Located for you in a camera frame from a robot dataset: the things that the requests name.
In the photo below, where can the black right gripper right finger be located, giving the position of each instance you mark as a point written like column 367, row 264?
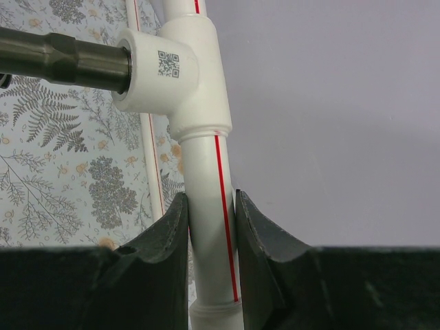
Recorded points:
column 280, row 285

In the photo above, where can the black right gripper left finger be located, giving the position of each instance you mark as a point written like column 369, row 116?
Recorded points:
column 142, row 284

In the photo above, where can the white pipe frame red stripe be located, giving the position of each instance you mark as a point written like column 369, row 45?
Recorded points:
column 179, row 74

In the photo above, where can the floral patterned table mat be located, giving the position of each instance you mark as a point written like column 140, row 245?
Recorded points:
column 75, row 171

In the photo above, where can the dark grey lever faucet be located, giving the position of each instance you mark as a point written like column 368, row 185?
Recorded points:
column 64, row 60

